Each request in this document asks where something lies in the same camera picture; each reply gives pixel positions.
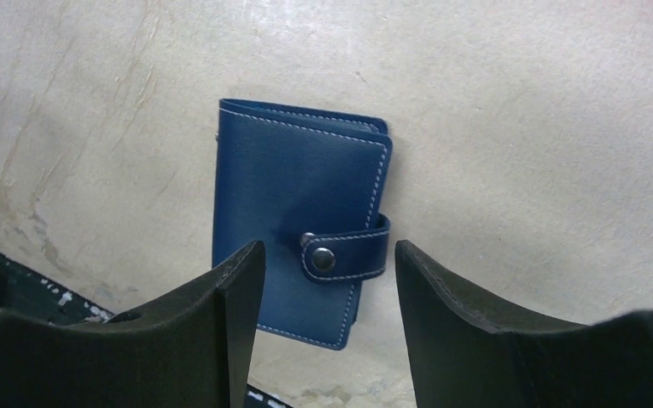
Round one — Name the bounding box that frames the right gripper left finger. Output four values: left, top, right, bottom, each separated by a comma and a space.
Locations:
0, 240, 267, 408

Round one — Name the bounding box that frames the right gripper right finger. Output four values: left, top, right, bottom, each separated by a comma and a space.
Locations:
395, 240, 653, 407

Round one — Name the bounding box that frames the blue leather card holder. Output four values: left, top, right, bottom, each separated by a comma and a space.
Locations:
212, 99, 393, 350

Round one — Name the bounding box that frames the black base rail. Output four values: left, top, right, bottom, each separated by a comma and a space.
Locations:
0, 235, 294, 408

